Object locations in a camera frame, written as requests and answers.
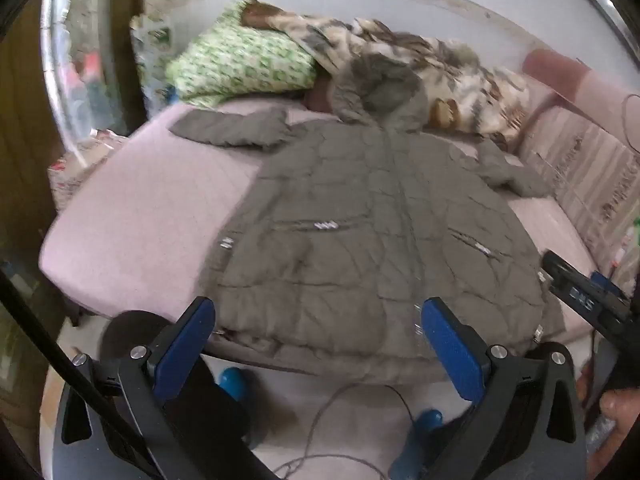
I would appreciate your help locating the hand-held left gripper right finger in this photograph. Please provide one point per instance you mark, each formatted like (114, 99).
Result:
(452, 350)

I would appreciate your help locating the person's right hand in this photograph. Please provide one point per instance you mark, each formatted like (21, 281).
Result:
(619, 407)

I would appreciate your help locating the wooden wardrobe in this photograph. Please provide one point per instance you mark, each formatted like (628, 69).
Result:
(25, 135)

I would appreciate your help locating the dark pink pillow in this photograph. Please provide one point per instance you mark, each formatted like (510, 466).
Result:
(320, 96)

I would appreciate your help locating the pink striped padded headboard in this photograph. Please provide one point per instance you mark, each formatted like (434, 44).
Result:
(590, 160)

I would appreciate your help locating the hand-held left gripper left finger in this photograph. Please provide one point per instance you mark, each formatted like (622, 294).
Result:
(185, 345)

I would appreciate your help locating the pink bed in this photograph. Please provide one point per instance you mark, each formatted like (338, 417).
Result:
(150, 210)

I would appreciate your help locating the green patterned pillow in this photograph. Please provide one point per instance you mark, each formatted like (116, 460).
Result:
(235, 60)

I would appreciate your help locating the leaf print fleece blanket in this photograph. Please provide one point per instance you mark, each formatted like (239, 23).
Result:
(465, 80)

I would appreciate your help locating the blue slipper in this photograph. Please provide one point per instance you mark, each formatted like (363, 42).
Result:
(232, 382)
(417, 442)

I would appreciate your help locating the patterned cloth pile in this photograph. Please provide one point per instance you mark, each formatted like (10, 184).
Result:
(75, 165)

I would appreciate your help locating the grey quilted hooded jacket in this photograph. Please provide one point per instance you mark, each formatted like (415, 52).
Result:
(360, 240)

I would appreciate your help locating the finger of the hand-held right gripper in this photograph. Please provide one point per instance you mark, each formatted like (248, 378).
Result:
(556, 267)

